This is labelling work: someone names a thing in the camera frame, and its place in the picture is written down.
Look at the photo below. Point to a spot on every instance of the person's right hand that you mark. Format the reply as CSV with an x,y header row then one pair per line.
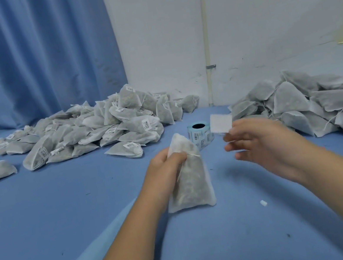
x,y
270,147

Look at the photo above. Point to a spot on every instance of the person's left hand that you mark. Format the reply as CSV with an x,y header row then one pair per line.
x,y
160,180

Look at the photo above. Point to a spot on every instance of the white herb sachet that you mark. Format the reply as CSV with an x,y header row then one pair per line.
x,y
190,178

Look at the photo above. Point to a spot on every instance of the white peeled label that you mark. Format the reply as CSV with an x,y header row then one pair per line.
x,y
221,123

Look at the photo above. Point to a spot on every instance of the pile of unlabelled herb bags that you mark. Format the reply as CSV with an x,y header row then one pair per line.
x,y
313,106

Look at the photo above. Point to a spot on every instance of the blue label roll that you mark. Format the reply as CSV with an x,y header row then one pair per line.
x,y
200,135

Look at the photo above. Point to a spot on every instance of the pile of labelled herb bags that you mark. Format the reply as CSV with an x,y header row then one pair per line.
x,y
105,127

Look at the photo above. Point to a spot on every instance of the small white paper scrap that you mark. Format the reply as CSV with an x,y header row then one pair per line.
x,y
264,202

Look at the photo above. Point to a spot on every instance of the grey pipe clamp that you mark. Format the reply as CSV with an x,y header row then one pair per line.
x,y
210,66

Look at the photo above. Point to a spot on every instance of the blue curtain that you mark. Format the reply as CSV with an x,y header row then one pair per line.
x,y
26,54

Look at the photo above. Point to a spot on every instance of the white wall pipe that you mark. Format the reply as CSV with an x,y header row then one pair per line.
x,y
204,23

